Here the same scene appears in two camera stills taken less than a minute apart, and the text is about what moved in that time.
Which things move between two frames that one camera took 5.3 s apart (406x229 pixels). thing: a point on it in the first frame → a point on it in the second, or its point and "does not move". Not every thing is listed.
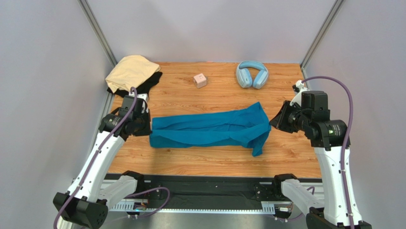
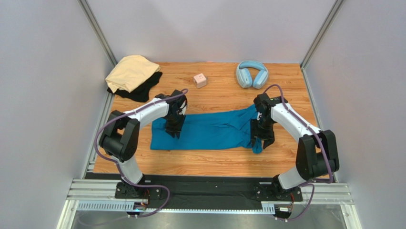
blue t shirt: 246,127 does not move
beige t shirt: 130,71 does not move
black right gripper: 283,118 → 263,131
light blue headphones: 243,77 does not move
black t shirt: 143,87 does not move
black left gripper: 147,130 → 177,129
